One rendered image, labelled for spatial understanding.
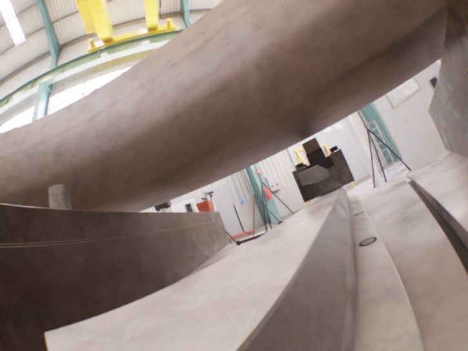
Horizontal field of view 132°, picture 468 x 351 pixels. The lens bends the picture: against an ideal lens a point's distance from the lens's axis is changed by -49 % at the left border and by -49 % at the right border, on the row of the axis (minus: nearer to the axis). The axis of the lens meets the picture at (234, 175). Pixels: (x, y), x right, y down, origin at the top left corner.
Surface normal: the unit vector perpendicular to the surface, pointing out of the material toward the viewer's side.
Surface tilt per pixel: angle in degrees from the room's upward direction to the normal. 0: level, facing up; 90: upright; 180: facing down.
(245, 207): 90
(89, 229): 90
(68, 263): 90
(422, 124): 90
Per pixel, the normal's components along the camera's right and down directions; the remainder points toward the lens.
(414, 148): -0.92, 0.28
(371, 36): -0.70, 0.10
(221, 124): -0.42, -0.06
